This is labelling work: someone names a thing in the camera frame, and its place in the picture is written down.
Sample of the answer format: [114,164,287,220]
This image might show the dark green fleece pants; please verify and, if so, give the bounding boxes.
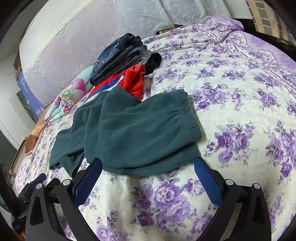
[49,86,202,176]

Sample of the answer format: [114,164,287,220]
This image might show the blue poster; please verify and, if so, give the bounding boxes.
[17,71,45,123]

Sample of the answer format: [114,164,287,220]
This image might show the folded floral blanket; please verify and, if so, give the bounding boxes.
[44,65,94,123]

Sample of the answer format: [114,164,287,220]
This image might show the folded red blue garment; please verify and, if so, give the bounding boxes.
[85,64,145,103]

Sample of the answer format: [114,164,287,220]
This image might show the folded blue jeans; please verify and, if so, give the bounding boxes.
[89,33,152,86]

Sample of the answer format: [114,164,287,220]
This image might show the folded black garment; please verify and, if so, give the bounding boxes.
[144,53,162,76]

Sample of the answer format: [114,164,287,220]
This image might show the checkered curtain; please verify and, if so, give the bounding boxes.
[246,0,295,46]

